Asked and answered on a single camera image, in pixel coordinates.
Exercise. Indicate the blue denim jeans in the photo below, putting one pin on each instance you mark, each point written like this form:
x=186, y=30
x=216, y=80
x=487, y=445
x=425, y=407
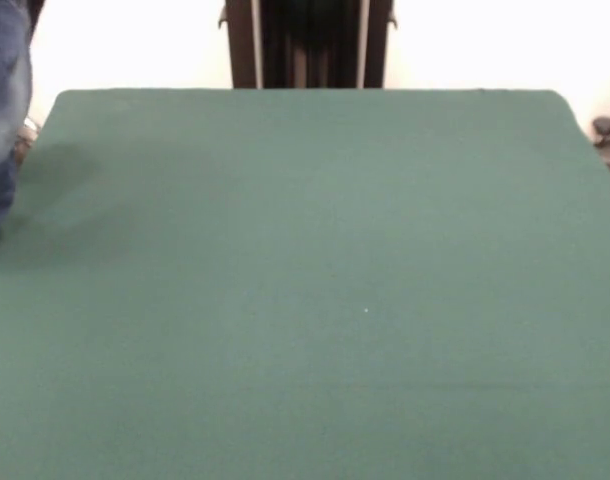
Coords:
x=5, y=100

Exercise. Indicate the dark green table cloth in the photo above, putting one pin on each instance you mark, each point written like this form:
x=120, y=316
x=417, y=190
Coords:
x=435, y=375

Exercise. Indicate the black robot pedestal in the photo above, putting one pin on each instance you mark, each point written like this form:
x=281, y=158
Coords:
x=315, y=45

